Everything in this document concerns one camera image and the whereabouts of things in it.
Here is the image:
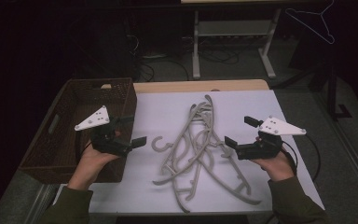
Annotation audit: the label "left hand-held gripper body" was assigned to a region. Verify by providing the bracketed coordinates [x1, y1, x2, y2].
[74, 105, 134, 158]

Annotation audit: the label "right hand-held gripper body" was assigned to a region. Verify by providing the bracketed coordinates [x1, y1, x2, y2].
[234, 115, 307, 161]

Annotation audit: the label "brown wicker basket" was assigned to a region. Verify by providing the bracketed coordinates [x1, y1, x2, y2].
[18, 77, 138, 185]

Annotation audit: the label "person's right hand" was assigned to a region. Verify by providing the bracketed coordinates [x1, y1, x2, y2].
[251, 148, 296, 182]

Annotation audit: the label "person's left hand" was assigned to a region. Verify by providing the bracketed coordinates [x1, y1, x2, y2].
[67, 141, 120, 191]

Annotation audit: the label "wooden table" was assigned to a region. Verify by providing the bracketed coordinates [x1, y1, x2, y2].
[133, 78, 269, 94]

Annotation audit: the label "black metal stand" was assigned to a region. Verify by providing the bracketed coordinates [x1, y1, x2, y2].
[273, 31, 352, 121]

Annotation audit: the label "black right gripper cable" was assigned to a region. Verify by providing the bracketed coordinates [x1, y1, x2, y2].
[282, 140, 299, 175]

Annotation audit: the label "thin black cable loop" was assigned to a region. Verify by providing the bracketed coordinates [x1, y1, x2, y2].
[304, 134, 322, 182]

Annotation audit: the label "black floor cables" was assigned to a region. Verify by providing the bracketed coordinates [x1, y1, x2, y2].
[134, 49, 241, 82]

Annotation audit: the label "white wire hanger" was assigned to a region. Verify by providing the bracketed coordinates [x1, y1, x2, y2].
[284, 0, 336, 45]

